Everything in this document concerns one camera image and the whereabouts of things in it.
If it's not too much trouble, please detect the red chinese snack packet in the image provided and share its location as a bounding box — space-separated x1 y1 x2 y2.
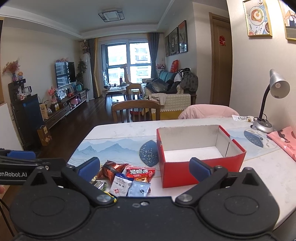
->
125 164 156 183

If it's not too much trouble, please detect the black cabinet with coffee machine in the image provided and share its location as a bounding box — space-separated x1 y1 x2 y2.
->
8 79 44 151

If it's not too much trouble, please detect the silver foil candy bar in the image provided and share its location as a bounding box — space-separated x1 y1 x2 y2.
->
92 180 107 191

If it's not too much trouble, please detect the white blue milk candy packet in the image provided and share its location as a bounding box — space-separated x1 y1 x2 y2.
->
109 173 133 197

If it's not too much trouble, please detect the dark red foil snack bag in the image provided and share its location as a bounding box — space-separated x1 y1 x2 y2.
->
96 160 128 183

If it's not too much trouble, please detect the ceiling light fixture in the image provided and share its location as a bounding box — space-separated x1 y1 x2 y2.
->
98 9 125 23

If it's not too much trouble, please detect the coffee table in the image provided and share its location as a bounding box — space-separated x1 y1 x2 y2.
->
102 84 130 101

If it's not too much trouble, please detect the flat screen television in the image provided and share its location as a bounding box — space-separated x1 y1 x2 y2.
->
55 61 76 88

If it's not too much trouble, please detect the person's left hand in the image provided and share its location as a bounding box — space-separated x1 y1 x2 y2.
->
0 185 6 194

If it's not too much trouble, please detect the cartoon picture frame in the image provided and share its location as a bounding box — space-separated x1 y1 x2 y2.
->
278 0 296 41

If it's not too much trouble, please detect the pink cushion on chair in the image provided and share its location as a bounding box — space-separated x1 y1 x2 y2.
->
178 104 239 120

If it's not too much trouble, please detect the red cardboard box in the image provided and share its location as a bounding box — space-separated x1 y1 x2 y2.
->
157 125 246 188

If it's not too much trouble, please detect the food art picture frame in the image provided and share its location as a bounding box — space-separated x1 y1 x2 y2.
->
243 0 272 37

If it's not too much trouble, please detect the blue mountain table runner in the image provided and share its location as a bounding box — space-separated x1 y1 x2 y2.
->
68 128 280 167

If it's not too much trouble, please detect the brown paper gift bag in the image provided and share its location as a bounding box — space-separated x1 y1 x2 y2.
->
37 125 52 146

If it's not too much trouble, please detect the sofa with white cover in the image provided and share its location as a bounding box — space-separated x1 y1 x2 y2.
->
141 68 198 120

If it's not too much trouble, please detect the small paper packet on table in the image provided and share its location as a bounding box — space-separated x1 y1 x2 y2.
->
232 115 254 123

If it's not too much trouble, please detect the silver desk lamp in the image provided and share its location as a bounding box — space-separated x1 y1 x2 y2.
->
250 69 290 134

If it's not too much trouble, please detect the wooden dining chair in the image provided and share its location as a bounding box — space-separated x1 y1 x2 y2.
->
111 99 161 123

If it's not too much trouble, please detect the light blue snack packet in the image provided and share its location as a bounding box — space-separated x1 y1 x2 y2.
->
127 181 151 197

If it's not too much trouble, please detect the white cupboard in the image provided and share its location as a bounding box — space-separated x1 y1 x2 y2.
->
0 103 23 151

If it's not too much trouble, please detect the wooden door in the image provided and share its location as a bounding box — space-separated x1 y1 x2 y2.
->
209 13 233 106

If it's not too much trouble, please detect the long tv console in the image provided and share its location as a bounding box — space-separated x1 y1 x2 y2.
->
44 90 87 129

